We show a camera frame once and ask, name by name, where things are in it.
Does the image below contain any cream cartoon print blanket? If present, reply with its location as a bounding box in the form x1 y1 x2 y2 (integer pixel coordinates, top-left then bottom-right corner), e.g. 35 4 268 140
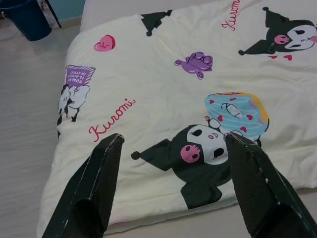
36 0 317 230

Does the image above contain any blue plastic bucket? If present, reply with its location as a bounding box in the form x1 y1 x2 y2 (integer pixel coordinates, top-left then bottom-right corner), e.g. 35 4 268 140
0 0 53 42

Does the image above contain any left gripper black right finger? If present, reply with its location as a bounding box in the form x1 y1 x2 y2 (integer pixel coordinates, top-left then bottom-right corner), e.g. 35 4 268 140
223 132 317 238

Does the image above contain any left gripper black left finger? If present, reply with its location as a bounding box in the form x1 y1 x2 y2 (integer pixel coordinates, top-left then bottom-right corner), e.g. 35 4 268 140
42 133 125 238

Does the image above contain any black metal stand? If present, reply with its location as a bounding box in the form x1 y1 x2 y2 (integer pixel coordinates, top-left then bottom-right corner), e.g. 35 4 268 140
42 0 62 29

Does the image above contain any mattress with cream sheet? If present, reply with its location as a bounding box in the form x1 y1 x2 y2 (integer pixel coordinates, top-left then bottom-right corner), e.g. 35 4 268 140
79 0 317 238

